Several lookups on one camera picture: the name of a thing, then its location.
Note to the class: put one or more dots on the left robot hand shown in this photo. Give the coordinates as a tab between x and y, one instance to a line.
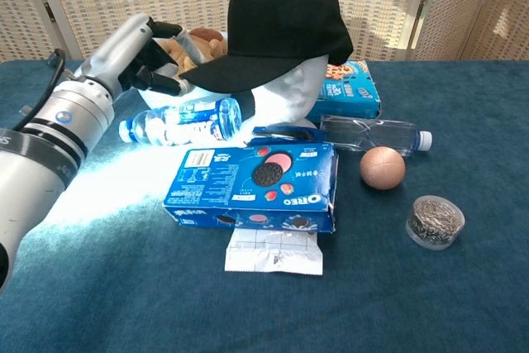
120	51

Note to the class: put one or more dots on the black baseball cap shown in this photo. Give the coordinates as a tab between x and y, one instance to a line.
285	18

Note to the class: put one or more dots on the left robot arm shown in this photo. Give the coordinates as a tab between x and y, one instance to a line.
33	171

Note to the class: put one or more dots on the light blue plastic bowl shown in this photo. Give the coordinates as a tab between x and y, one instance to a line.
165	101

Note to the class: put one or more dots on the brown plush toy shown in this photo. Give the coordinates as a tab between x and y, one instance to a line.
206	34

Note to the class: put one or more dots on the blue label water bottle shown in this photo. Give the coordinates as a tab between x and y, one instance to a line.
186	121

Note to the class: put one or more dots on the blue Oreo cookie box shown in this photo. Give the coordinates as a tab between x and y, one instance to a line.
223	179

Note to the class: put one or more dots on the blue packet under mannequin head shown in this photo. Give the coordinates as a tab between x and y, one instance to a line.
268	132

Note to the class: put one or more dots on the white foam mannequin head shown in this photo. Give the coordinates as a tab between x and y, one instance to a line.
289	96

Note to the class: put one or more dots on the blue chocolate chip cookie box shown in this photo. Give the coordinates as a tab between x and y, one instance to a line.
351	92

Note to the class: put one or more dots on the blue velvet tablecloth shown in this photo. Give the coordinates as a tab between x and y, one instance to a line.
124	295

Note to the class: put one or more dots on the white foil wrapper packet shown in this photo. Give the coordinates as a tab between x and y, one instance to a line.
273	254

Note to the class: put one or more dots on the clear bottle with white cap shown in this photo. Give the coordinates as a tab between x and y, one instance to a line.
372	134

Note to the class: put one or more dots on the copper coloured ball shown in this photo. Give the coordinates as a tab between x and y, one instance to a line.
382	168

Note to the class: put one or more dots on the clear tub of paper clips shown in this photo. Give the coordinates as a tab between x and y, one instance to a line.
435	222

